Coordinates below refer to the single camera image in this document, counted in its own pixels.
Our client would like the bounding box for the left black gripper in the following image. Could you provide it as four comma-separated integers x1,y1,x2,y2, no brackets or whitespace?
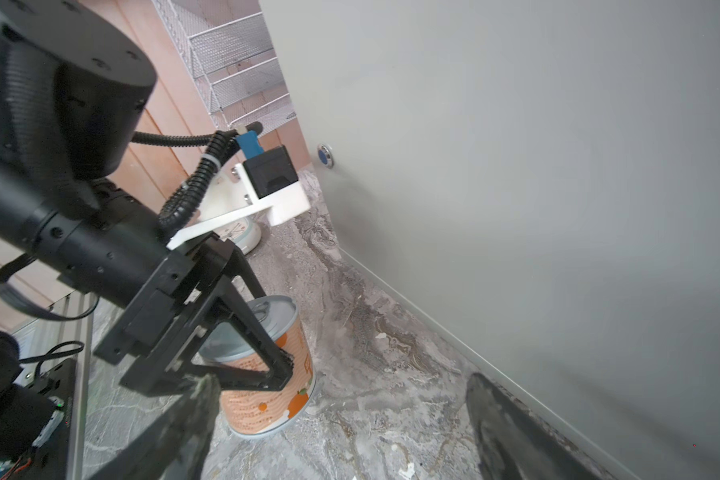
32,179,294,397

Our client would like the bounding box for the white wire mesh shelf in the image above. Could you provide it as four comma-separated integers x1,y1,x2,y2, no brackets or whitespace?
154,0,297,134

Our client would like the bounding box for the brown label pull-tab can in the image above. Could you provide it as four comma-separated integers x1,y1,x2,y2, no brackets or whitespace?
199,293,317,439

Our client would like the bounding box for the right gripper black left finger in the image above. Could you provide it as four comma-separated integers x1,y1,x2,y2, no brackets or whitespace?
93,375,220,479

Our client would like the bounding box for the small white round clock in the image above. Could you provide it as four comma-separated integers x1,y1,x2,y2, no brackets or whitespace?
198,172,262,255

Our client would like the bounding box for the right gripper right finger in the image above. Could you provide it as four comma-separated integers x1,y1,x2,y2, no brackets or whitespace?
466,372,598,479

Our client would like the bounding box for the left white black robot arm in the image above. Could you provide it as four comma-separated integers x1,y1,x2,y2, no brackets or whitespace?
0,1,298,396

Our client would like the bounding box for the grey metal cabinet box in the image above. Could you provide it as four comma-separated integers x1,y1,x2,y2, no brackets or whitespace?
262,1,720,479

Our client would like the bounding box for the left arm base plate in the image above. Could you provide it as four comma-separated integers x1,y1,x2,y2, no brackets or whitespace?
0,330,85,479

